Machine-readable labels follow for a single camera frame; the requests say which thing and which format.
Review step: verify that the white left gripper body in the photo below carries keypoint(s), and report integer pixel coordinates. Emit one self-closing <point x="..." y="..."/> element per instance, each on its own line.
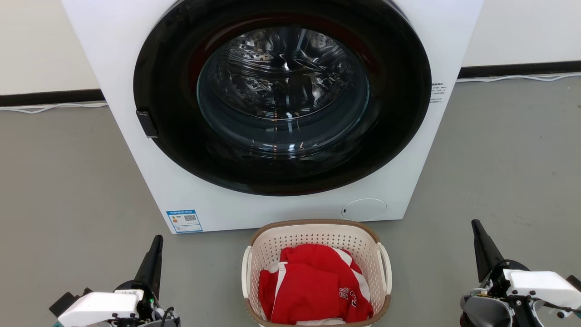
<point x="100" y="306"/>

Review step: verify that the cream plastic laundry basket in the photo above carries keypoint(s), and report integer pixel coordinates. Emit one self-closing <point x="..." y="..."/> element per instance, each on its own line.
<point x="317" y="235"/>

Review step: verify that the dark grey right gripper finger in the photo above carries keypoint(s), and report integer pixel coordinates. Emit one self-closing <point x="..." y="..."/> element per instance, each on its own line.
<point x="484" y="254"/>

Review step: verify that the round white filter cover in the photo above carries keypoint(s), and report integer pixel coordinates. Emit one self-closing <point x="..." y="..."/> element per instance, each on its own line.
<point x="364" y="210"/>

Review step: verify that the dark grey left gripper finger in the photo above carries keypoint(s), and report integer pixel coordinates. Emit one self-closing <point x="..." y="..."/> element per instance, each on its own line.
<point x="151" y="268"/>

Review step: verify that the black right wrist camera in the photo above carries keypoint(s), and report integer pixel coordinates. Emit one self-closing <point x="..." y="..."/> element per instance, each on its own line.
<point x="575" y="282"/>

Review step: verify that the black wall baseboard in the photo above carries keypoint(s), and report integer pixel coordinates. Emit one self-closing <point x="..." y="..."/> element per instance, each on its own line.
<point x="45" y="97"/>
<point x="522" y="69"/>

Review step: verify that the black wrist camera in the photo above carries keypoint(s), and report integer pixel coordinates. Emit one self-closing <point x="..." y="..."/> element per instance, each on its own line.
<point x="66" y="302"/>
<point x="575" y="282"/>

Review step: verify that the round black glass washer door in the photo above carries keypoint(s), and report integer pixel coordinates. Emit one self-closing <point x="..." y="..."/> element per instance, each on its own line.
<point x="181" y="150"/>

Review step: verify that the blue energy label sticker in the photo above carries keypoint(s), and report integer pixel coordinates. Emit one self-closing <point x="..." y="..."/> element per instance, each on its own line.
<point x="184" y="221"/>

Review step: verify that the red and white garment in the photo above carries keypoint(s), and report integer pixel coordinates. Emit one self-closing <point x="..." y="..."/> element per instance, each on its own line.
<point x="308" y="286"/>

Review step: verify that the white front-load washing machine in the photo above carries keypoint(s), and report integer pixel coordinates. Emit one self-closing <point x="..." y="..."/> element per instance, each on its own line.
<point x="150" y="190"/>

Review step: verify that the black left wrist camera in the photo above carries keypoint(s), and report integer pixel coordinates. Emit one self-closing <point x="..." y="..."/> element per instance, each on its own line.
<point x="66" y="302"/>

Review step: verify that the small printed text sticker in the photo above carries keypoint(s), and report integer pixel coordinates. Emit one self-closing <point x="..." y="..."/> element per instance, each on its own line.
<point x="437" y="92"/>

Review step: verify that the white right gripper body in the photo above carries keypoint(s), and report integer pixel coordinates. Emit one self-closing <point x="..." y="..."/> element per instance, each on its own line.
<point x="540" y="284"/>

